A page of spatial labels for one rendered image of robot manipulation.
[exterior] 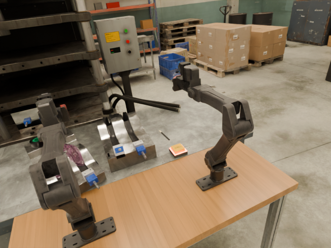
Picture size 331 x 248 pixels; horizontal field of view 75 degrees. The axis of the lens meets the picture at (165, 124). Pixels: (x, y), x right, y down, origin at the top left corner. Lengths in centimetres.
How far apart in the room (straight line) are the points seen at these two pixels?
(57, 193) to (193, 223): 53
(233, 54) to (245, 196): 403
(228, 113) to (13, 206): 105
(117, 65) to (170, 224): 133
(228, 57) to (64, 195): 441
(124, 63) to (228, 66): 325
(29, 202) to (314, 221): 191
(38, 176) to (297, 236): 176
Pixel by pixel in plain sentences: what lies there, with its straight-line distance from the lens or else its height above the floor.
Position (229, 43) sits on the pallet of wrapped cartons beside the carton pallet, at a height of 67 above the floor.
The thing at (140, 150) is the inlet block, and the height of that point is 90.
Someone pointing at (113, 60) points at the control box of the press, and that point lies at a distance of 186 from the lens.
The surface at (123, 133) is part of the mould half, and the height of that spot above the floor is 89.
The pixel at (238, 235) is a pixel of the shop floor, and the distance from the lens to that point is 188.
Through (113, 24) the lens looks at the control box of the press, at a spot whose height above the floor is 143.
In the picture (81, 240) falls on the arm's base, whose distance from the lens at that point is 99.
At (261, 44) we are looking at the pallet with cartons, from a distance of 537.
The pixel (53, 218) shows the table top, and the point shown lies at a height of 80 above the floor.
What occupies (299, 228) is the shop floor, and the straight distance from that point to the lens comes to 204.
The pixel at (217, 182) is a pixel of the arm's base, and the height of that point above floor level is 81.
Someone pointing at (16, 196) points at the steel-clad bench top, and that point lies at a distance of 134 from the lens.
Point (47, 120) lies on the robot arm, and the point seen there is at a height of 124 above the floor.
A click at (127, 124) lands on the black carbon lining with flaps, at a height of 91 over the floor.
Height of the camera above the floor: 157
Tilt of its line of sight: 30 degrees down
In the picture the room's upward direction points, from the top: 6 degrees counter-clockwise
